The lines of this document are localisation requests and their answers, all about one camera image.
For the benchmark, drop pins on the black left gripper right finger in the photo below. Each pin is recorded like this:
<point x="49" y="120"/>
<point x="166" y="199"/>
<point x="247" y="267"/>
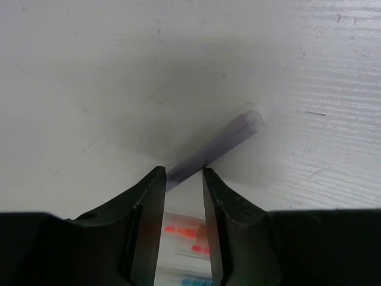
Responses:
<point x="237" y="235"/>

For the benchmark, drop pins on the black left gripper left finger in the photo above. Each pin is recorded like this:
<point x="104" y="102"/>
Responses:
<point x="121" y="238"/>

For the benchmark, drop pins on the purple highlighter pen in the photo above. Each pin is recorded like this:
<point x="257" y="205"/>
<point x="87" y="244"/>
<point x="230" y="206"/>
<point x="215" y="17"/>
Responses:
<point x="235" y="132"/>

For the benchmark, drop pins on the pink highlighter pen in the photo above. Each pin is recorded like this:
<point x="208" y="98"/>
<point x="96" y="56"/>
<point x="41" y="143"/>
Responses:
<point x="193" y="250"/>

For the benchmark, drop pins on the blue green pen pack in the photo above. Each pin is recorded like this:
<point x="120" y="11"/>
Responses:
<point x="175" y="277"/>

